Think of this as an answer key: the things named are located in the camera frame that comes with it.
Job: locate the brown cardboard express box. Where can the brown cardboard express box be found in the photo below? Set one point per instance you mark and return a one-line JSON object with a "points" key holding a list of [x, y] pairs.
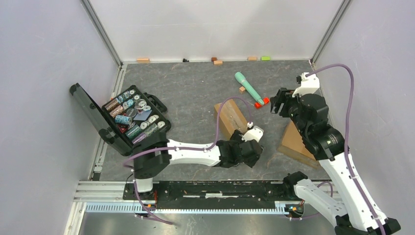
{"points": [[231, 119]]}

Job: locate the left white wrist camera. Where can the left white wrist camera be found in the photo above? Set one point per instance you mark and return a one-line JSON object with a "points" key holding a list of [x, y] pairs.
{"points": [[253, 133]]}

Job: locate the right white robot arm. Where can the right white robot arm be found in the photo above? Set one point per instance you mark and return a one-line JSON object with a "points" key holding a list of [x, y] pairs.
{"points": [[357, 214]]}

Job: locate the flat brown cardboard box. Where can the flat brown cardboard box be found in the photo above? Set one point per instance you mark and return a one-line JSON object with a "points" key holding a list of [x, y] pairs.
{"points": [[292, 146]]}

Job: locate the tan block far left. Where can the tan block far left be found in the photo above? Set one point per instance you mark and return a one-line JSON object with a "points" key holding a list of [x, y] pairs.
{"points": [[143, 60]]}

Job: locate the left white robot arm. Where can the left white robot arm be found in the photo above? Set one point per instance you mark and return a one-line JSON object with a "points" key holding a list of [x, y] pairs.
{"points": [[153, 155]]}

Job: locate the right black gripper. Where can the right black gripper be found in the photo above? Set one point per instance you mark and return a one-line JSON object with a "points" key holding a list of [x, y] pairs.
{"points": [[276, 102]]}

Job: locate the black case with poker chips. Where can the black case with poker chips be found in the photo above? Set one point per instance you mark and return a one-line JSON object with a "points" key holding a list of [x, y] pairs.
{"points": [[125, 120]]}

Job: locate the green block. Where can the green block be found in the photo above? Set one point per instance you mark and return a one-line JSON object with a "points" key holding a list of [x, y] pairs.
{"points": [[265, 58]]}

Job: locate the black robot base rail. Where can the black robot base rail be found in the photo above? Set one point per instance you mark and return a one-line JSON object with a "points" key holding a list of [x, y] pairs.
{"points": [[218, 194]]}

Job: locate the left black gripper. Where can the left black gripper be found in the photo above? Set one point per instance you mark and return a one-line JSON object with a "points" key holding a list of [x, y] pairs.
{"points": [[237, 136]]}

